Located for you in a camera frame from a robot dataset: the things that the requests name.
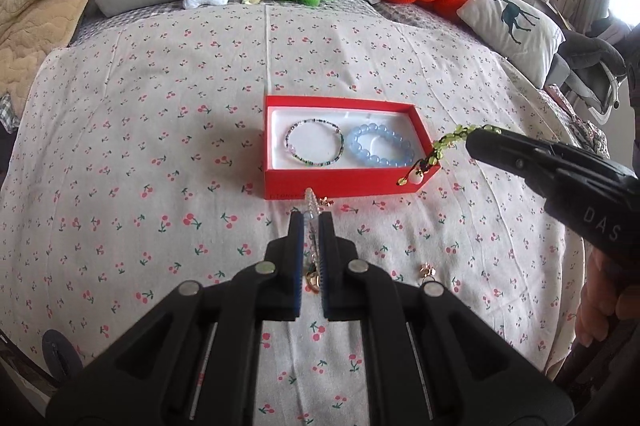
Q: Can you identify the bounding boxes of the light blue bead bracelet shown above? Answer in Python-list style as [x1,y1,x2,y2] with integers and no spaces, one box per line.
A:
[347,121,404,167]

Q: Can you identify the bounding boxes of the small orange pumpkin cushion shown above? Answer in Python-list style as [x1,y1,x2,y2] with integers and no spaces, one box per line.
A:
[433,0,481,25]

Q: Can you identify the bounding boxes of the white deer print pillow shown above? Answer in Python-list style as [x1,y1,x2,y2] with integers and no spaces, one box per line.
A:
[457,0,566,88]

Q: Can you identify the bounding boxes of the green bead bracelet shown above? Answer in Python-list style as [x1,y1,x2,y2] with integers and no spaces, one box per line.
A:
[397,125,502,187]

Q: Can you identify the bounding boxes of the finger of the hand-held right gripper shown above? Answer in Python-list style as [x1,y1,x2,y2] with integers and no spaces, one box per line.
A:
[465,129,566,202]

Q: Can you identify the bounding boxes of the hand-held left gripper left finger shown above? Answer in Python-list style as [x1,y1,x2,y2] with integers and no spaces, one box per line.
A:
[47,211,306,426]

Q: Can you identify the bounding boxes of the clear crystal bracelet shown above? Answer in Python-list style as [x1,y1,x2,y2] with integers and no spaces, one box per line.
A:
[292,187,333,264]

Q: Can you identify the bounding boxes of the cherry print bedsheet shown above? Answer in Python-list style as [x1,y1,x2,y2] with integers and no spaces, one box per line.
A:
[0,0,587,426]

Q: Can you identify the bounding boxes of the person's right hand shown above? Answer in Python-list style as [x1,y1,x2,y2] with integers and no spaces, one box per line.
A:
[574,250,628,348]

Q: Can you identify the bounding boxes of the grey chair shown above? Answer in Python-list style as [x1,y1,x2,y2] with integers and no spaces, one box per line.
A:
[547,19,629,123]

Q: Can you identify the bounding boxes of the red jewelry box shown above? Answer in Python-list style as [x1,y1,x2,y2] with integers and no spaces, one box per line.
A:
[261,95,442,200]

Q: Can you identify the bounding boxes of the floral cloth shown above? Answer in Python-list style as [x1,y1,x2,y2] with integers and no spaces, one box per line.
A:
[544,85,609,158]

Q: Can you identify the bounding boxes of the multicolour seed bead bracelet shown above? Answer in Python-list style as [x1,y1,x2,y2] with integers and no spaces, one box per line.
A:
[284,118,345,167]

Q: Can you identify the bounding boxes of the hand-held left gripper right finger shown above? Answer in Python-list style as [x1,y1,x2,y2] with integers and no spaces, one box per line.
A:
[320,212,573,426]

